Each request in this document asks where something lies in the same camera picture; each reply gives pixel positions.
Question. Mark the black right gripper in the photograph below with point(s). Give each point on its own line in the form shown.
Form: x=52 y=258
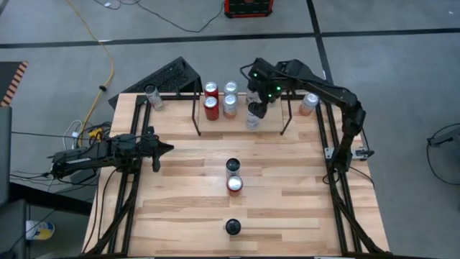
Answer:
x=267 y=100

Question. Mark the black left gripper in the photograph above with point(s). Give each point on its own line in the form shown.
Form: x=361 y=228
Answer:
x=151 y=145

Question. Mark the pale pink can silver lid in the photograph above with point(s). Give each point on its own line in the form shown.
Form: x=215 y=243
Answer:
x=230 y=87
x=230 y=104

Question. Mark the red Coke Zero can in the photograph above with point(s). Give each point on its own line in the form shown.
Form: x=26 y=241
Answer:
x=211 y=109

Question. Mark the red soda can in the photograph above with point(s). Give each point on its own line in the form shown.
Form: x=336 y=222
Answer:
x=211 y=88
x=234 y=183

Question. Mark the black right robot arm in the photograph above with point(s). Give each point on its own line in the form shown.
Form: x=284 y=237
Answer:
x=323 y=90

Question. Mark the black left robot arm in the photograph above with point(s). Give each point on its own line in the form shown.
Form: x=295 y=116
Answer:
x=90 y=158

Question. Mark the pink white spindrift can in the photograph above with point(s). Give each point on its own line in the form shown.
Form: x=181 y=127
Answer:
x=308 y=104

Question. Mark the white peach vibe can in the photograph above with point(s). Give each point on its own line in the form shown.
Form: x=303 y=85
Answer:
x=155 y=100

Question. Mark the black power adapter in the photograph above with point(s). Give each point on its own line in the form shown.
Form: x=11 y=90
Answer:
x=84 y=178

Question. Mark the red black box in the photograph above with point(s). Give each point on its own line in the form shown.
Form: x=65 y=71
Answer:
x=248 y=7

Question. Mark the white can blue band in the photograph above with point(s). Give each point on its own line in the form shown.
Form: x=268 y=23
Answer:
x=233 y=226

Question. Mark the grey cabinet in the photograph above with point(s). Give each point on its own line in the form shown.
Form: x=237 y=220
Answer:
x=4 y=154

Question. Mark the black orange striped mat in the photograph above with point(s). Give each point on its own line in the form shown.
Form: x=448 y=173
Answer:
x=10 y=79

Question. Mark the grey floor stand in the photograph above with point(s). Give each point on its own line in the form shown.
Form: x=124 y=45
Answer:
x=445 y=138

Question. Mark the black left table frame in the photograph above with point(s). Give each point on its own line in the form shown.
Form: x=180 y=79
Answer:
x=138 y=108

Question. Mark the black table frame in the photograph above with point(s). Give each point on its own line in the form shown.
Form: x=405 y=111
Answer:
x=138 y=108
x=341 y=216

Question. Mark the silver arm base bracket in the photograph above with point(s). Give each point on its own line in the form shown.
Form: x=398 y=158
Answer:
x=359 y=154

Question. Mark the black right table frame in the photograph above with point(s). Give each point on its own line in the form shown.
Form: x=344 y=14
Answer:
x=341 y=216

